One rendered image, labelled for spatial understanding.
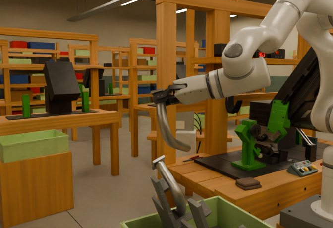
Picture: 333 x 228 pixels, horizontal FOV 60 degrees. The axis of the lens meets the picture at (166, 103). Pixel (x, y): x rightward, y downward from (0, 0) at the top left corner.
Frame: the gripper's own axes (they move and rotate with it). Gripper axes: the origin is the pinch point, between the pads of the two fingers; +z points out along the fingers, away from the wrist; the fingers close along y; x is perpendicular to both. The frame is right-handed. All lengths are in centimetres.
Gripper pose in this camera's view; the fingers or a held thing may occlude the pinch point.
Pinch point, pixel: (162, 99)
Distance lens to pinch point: 88.8
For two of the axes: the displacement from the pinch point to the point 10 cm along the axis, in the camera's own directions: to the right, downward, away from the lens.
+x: 1.1, 9.2, -3.8
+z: -9.2, 2.4, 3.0
